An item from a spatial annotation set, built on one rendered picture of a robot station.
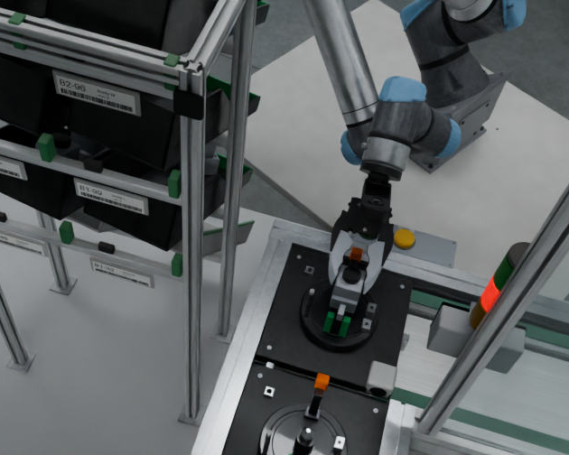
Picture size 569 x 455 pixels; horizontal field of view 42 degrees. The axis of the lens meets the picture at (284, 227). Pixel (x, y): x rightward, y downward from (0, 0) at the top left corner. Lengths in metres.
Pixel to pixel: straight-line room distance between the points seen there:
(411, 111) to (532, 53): 2.42
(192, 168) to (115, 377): 0.69
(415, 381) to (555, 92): 2.30
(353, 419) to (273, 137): 0.74
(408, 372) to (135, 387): 0.49
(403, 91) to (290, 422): 0.57
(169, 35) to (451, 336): 0.58
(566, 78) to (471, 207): 1.94
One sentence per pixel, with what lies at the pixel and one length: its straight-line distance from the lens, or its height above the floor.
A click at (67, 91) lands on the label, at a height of 1.59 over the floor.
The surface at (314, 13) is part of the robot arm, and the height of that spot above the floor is 1.29.
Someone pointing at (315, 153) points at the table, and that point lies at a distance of 1.71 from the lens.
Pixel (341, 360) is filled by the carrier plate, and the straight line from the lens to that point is 1.29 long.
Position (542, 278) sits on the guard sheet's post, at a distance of 0.88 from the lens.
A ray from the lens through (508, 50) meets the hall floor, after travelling 3.61.
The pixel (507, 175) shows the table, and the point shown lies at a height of 0.86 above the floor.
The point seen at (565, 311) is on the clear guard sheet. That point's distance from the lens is 0.95.
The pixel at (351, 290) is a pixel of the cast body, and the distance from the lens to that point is 1.21.
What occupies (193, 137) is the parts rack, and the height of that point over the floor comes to 1.58.
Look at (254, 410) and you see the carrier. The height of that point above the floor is 0.97.
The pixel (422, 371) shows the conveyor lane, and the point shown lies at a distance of 1.38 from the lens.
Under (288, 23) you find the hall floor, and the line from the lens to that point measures 3.45.
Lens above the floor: 2.11
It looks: 53 degrees down
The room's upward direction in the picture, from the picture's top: 10 degrees clockwise
